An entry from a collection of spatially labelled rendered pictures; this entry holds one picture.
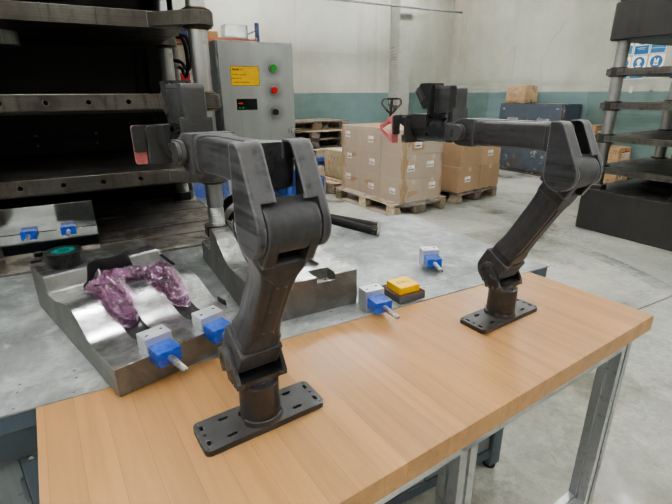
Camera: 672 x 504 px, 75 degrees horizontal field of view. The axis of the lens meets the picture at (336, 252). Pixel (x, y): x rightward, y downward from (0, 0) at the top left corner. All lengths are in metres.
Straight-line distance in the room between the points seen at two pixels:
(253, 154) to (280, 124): 1.36
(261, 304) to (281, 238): 0.12
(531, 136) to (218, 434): 0.76
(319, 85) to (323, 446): 7.97
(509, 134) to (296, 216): 0.60
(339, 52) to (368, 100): 1.04
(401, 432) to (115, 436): 0.43
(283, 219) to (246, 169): 0.06
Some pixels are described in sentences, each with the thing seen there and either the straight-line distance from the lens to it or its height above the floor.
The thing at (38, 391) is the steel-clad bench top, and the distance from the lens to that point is 0.95.
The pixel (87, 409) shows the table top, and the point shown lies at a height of 0.80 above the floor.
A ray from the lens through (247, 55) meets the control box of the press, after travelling 1.80.
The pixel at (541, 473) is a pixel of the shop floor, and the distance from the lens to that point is 1.91.
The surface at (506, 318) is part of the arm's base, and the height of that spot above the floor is 0.81.
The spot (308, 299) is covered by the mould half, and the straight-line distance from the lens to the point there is 1.02.
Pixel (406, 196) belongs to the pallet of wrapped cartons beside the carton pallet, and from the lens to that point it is 4.92.
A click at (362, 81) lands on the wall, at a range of 8.90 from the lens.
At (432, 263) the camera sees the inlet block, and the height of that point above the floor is 0.83.
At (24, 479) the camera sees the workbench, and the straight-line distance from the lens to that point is 1.08.
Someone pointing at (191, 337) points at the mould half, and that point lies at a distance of 0.88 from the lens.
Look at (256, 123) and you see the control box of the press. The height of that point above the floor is 1.18.
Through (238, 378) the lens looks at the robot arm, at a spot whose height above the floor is 0.89.
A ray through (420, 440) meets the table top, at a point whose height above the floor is 0.80.
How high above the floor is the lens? 1.28
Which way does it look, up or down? 20 degrees down
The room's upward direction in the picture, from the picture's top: straight up
